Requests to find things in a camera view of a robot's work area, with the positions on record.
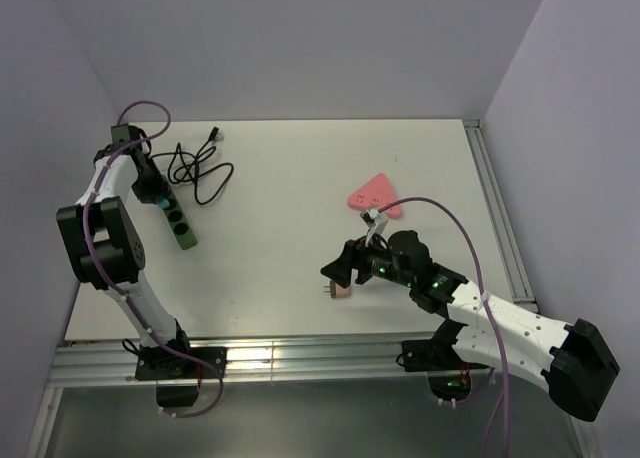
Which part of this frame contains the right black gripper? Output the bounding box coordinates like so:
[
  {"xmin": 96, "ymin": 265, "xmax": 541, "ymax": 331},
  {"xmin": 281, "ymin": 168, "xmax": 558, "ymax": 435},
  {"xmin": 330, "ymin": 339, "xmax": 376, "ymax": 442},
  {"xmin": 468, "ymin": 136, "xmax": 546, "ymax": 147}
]
[{"xmin": 321, "ymin": 227, "xmax": 415, "ymax": 288}]

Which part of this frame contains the blue plug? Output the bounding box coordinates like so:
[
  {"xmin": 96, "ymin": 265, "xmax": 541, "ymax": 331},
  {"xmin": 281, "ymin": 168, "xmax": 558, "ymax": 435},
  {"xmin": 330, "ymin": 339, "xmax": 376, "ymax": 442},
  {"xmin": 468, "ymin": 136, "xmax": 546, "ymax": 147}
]
[{"xmin": 155, "ymin": 197, "xmax": 170, "ymax": 210}]

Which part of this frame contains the pink plug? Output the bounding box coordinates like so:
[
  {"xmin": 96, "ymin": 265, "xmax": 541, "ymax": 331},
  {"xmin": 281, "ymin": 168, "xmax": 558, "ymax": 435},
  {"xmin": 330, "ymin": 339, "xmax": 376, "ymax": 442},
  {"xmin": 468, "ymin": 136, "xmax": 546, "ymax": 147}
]
[{"xmin": 324, "ymin": 282, "xmax": 351, "ymax": 299}]

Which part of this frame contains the green power strip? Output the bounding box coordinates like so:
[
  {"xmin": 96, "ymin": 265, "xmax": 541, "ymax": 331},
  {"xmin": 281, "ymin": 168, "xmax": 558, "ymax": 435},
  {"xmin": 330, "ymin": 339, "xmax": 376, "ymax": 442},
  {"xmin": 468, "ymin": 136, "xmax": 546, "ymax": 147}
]
[{"xmin": 161, "ymin": 177, "xmax": 198, "ymax": 250}]

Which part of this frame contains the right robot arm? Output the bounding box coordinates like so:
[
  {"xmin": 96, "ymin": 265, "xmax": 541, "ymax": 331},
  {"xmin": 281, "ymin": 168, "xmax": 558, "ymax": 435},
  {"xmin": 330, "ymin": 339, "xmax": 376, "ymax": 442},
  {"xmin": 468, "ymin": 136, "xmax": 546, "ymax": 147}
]
[{"xmin": 320, "ymin": 230, "xmax": 620, "ymax": 422}]

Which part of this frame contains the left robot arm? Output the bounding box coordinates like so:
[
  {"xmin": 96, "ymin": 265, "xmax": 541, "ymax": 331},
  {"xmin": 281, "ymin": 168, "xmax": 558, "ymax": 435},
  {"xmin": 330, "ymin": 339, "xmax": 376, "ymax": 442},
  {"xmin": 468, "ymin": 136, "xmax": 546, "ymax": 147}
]
[{"xmin": 56, "ymin": 124, "xmax": 198, "ymax": 377}]

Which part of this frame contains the pink triangular power strip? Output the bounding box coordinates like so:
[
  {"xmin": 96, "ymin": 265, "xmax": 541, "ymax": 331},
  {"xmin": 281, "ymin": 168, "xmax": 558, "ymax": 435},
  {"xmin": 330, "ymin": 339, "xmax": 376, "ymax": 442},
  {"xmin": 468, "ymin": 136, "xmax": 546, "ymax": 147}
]
[{"xmin": 346, "ymin": 173, "xmax": 402, "ymax": 219}]

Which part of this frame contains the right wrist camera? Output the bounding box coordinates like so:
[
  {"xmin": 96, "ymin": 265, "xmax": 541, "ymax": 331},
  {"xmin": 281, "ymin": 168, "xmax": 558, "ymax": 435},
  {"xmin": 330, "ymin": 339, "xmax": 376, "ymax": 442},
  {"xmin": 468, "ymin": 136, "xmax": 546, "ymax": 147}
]
[{"xmin": 360, "ymin": 206, "xmax": 389, "ymax": 247}]

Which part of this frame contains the black power cord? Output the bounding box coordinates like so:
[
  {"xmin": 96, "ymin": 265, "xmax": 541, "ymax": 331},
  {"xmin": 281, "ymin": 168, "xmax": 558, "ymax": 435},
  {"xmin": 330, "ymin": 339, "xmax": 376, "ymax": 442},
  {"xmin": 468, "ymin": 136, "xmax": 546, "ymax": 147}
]
[{"xmin": 149, "ymin": 126, "xmax": 235, "ymax": 207}]

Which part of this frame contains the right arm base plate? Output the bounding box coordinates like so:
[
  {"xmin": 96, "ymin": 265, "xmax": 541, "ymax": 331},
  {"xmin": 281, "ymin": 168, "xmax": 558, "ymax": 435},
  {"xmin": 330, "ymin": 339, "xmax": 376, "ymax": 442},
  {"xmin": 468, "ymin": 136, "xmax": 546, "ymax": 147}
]
[{"xmin": 396, "ymin": 339, "xmax": 462, "ymax": 373}]

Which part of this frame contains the aluminium front rail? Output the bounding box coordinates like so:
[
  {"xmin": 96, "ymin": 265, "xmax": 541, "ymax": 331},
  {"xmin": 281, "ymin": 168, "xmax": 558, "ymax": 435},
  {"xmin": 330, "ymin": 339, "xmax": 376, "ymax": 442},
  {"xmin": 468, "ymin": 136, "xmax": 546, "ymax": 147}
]
[{"xmin": 45, "ymin": 333, "xmax": 431, "ymax": 389}]

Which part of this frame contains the aluminium rail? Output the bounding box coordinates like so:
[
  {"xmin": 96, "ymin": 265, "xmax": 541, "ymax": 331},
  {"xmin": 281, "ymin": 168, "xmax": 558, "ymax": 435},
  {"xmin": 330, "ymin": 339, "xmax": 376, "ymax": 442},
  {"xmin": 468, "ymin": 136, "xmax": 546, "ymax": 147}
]
[
  {"xmin": 45, "ymin": 333, "xmax": 431, "ymax": 389},
  {"xmin": 463, "ymin": 120, "xmax": 538, "ymax": 311}
]

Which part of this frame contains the aluminium right rail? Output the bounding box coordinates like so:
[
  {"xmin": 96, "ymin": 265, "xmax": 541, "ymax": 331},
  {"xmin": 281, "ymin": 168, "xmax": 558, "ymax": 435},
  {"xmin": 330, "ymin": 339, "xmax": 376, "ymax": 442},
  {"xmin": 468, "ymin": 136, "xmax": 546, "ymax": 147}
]
[{"xmin": 463, "ymin": 120, "xmax": 538, "ymax": 311}]

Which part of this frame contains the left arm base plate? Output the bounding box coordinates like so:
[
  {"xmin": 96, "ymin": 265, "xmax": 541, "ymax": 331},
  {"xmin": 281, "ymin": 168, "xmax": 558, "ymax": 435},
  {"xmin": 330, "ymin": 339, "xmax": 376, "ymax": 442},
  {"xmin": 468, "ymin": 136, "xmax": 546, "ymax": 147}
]
[{"xmin": 134, "ymin": 346, "xmax": 229, "ymax": 382}]

